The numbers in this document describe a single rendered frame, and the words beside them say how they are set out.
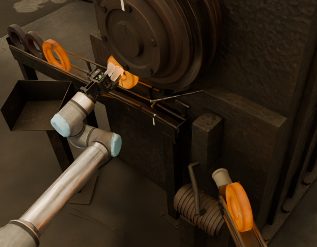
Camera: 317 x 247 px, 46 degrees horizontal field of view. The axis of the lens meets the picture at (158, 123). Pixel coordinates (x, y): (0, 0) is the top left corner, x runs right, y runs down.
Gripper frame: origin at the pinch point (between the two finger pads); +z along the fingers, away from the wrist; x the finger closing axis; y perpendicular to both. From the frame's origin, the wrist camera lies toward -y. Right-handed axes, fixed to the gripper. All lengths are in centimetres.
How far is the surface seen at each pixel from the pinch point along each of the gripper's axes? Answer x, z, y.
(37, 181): 51, -59, -70
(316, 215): -83, 20, -94
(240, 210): -73, -23, -3
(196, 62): -41.6, 2.6, 22.1
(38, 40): 65, -4, -10
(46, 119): 25.6, -33.7, -15.4
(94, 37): 23.5, 6.8, 1.1
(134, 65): -21.3, -6.2, 19.3
